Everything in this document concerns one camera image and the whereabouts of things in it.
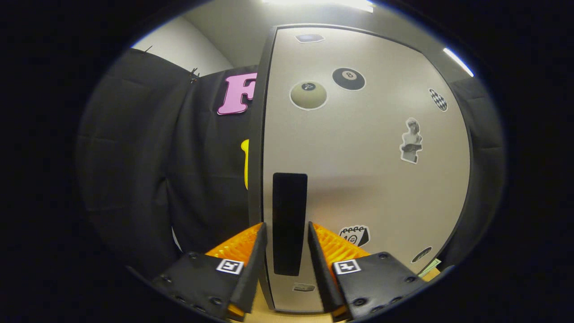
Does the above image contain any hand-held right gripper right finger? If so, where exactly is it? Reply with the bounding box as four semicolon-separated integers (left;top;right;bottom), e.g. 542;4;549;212
308;221;426;321

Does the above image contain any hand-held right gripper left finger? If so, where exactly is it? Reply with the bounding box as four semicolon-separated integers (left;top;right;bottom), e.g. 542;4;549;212
152;222;268;322

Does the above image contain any black door handle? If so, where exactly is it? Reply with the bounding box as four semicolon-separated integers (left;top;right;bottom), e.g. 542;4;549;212
272;173;308;276

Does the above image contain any beige cabinet door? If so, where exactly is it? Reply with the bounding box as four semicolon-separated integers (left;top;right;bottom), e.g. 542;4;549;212
262;27;471;313

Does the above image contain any dark grey cabinet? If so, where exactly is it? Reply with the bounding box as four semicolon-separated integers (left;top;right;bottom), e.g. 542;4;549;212
248;23;477;314

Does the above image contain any black backdrop cloth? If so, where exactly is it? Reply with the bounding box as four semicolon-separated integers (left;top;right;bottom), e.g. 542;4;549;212
76;48;505;279

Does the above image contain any narrow ceiling light panel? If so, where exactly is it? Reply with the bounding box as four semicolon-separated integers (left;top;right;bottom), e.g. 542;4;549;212
443;47;474;78

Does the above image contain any large ceiling light panel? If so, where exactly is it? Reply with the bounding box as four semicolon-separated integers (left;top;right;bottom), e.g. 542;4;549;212
262;0;375;13

